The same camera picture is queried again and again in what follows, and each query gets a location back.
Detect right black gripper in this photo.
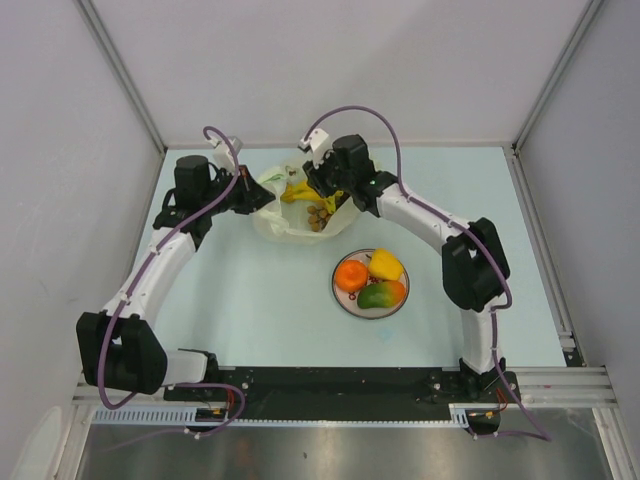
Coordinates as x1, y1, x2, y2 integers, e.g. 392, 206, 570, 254
304, 147, 355, 199

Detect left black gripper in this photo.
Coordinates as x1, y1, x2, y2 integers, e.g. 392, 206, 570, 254
201, 165, 275, 217

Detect yellow fake banana bunch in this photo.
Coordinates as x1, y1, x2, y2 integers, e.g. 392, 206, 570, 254
280, 181, 344, 214

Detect brown fake longan bunch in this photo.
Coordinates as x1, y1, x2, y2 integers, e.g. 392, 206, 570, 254
307, 205, 332, 232

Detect pale yellow plastic bag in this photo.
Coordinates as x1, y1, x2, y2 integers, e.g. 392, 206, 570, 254
251, 158, 361, 245

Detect orange fake fruit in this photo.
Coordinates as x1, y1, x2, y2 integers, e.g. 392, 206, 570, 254
334, 260, 369, 293

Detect yellow fake bell pepper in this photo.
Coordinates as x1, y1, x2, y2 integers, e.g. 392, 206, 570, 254
368, 248, 404, 281

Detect white plate red characters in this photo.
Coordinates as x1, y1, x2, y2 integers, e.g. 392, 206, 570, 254
331, 249, 410, 320

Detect green orange fake mango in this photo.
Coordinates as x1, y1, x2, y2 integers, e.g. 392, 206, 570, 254
357, 281, 406, 309

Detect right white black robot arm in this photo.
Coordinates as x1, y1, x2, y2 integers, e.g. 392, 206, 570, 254
298, 129, 513, 401

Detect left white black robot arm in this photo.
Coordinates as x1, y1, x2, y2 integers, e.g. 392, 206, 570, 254
76, 155, 276, 400

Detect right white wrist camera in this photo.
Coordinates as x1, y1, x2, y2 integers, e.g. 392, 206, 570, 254
298, 128, 332, 167

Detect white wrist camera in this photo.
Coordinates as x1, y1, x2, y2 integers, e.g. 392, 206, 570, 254
298, 128, 332, 167
209, 136, 243, 174

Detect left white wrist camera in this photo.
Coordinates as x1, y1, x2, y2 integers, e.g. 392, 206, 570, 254
209, 136, 243, 174

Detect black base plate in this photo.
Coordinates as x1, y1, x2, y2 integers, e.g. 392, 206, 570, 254
163, 365, 522, 422

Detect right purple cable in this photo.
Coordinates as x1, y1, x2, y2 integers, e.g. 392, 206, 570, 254
305, 104, 551, 442

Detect white slotted cable duct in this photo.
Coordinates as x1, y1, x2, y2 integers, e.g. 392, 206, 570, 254
92, 402, 474, 429

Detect aluminium frame rails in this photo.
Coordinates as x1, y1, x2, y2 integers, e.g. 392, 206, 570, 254
72, 324, 614, 406

